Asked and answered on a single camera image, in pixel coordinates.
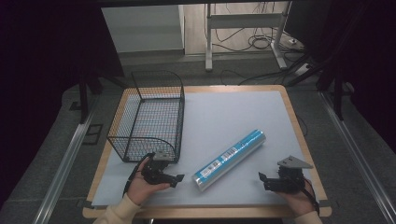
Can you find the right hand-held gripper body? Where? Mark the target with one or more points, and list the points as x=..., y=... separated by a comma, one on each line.
x=289, y=179

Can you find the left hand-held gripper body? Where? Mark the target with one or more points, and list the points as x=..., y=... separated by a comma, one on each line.
x=154, y=170

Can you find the person's left hand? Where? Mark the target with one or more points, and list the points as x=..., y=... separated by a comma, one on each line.
x=141, y=188

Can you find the person's right hand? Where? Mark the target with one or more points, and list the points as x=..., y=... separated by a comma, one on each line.
x=299, y=200

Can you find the blue wrapped roll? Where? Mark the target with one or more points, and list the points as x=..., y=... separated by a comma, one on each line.
x=229, y=159

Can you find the black floor plate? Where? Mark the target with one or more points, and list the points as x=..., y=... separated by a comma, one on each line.
x=92, y=134

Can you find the pale grey table mat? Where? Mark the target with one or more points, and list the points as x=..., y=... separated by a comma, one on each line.
x=224, y=115

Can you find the black metal stand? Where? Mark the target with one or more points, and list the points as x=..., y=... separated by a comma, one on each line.
x=83, y=99
x=338, y=99

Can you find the white power strip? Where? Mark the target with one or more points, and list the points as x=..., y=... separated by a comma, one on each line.
x=295, y=43
x=302, y=69

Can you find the grey panel board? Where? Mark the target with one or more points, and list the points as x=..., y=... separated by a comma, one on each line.
x=143, y=28

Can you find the aluminium floor rail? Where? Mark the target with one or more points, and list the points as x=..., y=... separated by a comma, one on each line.
x=358, y=155
x=62, y=171

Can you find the white metal desk frame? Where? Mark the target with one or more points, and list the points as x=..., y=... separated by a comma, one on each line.
x=246, y=21

